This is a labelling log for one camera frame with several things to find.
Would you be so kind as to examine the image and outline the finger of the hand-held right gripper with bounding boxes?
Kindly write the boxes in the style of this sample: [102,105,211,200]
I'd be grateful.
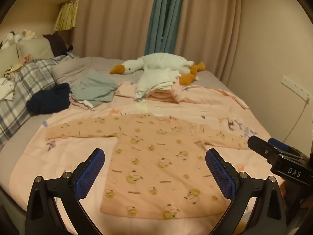
[247,136,282,162]
[268,138,302,158]

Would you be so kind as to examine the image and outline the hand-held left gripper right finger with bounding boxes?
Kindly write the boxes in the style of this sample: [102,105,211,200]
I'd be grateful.
[205,148,287,235]

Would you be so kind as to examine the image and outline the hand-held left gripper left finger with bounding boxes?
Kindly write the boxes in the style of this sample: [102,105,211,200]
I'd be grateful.
[26,148,105,235]

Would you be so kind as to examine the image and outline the pink duck print shirt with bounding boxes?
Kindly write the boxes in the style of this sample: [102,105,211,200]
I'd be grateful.
[45,113,250,219]

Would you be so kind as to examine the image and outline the pink folded clothes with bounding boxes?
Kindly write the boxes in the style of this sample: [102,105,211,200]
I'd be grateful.
[147,83,186,103]

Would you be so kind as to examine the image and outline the white folded clothes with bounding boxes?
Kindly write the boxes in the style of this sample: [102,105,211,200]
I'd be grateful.
[134,68,181,102]

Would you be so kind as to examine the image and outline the pale trimmed garment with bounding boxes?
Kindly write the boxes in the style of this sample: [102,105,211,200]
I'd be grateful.
[69,98,94,110]

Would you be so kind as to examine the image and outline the pink printed blanket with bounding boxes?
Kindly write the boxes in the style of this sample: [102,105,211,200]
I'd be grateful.
[8,81,286,235]

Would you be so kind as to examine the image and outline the navy garment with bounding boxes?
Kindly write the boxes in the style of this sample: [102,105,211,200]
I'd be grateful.
[26,83,71,115]

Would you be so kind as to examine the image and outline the grey blue garment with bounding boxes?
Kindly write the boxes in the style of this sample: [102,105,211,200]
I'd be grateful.
[70,70,119,108]

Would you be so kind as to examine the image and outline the white printed cloth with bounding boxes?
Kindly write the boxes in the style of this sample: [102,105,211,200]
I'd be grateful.
[0,78,17,101]

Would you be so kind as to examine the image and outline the white goose plush toy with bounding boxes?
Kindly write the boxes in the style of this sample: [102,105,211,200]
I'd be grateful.
[109,53,206,86]

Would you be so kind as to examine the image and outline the floral patterned cloth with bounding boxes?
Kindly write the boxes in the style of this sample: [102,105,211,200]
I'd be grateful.
[4,64,25,79]

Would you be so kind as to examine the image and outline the beige curtain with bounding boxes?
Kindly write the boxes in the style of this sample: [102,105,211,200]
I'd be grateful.
[73,0,159,60]
[175,0,247,75]

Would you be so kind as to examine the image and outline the pink small cloth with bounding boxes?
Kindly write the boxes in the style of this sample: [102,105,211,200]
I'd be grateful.
[21,54,35,65]

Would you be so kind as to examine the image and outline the dark brown cushion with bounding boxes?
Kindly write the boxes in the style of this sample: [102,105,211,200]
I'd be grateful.
[43,32,74,55]

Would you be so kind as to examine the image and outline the beige plush toy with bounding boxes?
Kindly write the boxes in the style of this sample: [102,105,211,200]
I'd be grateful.
[21,30,37,40]

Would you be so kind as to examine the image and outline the black white plush toy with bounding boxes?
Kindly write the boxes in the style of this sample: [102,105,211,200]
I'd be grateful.
[0,31,22,49]

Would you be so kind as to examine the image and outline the blue curtain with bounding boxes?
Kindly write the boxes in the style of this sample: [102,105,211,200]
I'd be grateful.
[144,0,186,55]

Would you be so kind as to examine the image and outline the white cable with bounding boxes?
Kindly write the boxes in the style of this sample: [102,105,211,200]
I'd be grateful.
[284,99,307,144]

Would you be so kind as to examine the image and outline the white wall socket strip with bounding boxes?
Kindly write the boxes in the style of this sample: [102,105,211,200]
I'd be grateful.
[281,75,311,101]

